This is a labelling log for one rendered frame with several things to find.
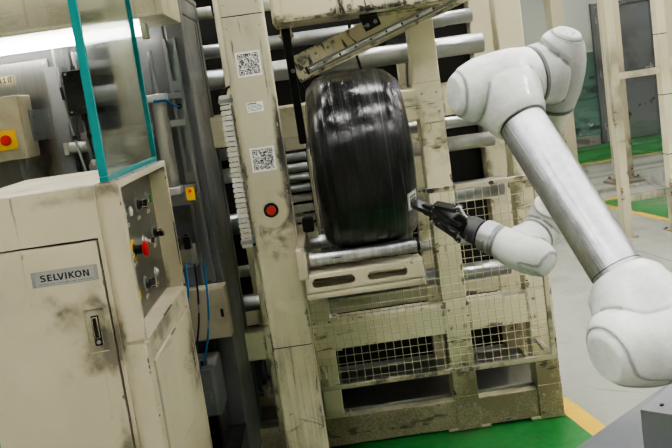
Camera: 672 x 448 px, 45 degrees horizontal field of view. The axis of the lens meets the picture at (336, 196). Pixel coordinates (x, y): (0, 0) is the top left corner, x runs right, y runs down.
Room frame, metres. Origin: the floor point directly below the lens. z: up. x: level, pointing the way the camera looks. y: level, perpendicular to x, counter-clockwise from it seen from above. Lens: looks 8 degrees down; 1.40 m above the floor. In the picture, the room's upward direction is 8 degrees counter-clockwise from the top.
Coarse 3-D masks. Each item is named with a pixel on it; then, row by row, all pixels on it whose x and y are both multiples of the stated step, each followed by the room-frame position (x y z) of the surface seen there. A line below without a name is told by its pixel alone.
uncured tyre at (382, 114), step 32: (320, 96) 2.37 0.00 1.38; (352, 96) 2.35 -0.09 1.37; (384, 96) 2.34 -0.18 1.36; (320, 128) 2.30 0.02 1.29; (352, 128) 2.29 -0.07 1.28; (384, 128) 2.28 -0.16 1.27; (320, 160) 2.29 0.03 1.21; (352, 160) 2.26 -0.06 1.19; (384, 160) 2.26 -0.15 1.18; (320, 192) 2.30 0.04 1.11; (352, 192) 2.27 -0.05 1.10; (384, 192) 2.27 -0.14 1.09; (352, 224) 2.31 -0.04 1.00; (384, 224) 2.33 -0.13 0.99; (416, 224) 2.42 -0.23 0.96
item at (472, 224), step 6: (456, 216) 2.20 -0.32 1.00; (462, 216) 2.18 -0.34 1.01; (468, 216) 2.18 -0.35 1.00; (462, 222) 2.19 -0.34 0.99; (468, 222) 2.17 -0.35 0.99; (474, 222) 2.16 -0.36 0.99; (480, 222) 2.15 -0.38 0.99; (462, 228) 2.20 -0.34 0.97; (468, 228) 2.16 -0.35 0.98; (474, 228) 2.15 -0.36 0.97; (462, 234) 2.21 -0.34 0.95; (468, 234) 2.16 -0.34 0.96; (474, 234) 2.14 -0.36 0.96; (468, 240) 2.16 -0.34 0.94; (474, 240) 2.15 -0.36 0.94
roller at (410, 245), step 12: (396, 240) 2.40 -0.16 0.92; (408, 240) 2.39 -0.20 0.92; (312, 252) 2.40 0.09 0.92; (324, 252) 2.39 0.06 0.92; (336, 252) 2.38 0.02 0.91; (348, 252) 2.38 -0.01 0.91; (360, 252) 2.38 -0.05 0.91; (372, 252) 2.38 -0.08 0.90; (384, 252) 2.38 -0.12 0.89; (396, 252) 2.38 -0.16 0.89; (408, 252) 2.39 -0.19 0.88; (312, 264) 2.38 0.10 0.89; (324, 264) 2.39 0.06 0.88
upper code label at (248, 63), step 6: (240, 54) 2.45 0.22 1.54; (246, 54) 2.45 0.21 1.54; (252, 54) 2.45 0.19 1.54; (258, 54) 2.45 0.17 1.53; (240, 60) 2.45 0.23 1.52; (246, 60) 2.45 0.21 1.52; (252, 60) 2.45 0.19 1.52; (258, 60) 2.45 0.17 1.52; (240, 66) 2.45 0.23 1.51; (246, 66) 2.45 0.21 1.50; (252, 66) 2.45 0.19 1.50; (258, 66) 2.45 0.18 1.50; (240, 72) 2.45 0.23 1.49; (246, 72) 2.45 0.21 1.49; (252, 72) 2.45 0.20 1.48; (258, 72) 2.45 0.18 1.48
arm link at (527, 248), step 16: (528, 224) 2.11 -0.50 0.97; (496, 240) 2.09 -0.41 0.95; (512, 240) 2.06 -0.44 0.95; (528, 240) 2.05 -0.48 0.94; (544, 240) 2.06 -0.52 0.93; (496, 256) 2.10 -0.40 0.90; (512, 256) 2.05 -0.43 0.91; (528, 256) 2.03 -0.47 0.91; (544, 256) 2.01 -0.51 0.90; (528, 272) 2.04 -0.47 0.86; (544, 272) 2.03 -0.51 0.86
